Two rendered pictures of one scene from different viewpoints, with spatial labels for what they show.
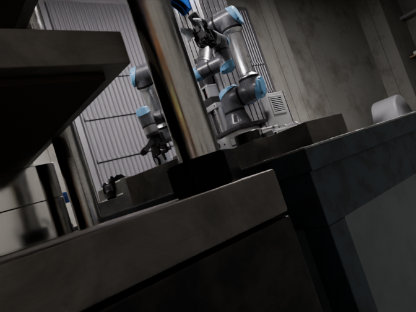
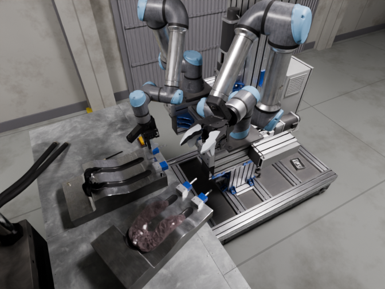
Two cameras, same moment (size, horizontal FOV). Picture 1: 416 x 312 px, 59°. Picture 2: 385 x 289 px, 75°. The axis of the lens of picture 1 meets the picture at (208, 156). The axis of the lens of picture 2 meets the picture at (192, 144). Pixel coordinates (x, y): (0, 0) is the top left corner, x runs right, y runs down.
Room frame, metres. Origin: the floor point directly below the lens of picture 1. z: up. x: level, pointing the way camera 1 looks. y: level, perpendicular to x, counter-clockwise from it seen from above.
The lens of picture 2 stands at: (1.01, -0.18, 1.95)
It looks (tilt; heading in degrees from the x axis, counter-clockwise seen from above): 45 degrees down; 11
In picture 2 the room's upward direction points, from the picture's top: straight up
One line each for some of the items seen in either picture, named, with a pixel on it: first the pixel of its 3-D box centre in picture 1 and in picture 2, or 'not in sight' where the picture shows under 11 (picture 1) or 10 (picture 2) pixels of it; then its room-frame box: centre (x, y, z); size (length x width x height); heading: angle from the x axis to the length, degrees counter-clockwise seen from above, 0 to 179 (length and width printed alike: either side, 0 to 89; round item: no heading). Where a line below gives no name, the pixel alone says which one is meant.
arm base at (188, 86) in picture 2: not in sight; (192, 80); (2.45, 0.08, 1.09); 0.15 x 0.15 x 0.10
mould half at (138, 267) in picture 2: (193, 173); (156, 228); (1.53, 0.08, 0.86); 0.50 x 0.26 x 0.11; 148
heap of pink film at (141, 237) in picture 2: not in sight; (155, 222); (1.54, 0.08, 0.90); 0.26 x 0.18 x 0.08; 148
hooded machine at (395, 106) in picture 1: (398, 130); not in sight; (6.69, -3.40, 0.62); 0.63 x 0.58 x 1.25; 128
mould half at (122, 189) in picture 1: (135, 191); (114, 179); (1.75, 0.38, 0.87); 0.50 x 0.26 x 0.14; 130
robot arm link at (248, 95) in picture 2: (218, 42); (243, 101); (1.77, -0.23, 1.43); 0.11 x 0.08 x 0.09; 154
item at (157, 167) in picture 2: not in sight; (165, 165); (1.88, 0.13, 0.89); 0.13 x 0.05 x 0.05; 130
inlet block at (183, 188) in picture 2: not in sight; (188, 185); (1.79, -0.01, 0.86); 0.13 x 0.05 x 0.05; 148
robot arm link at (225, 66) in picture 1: (221, 62); (236, 121); (1.78, -0.21, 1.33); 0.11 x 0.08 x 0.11; 64
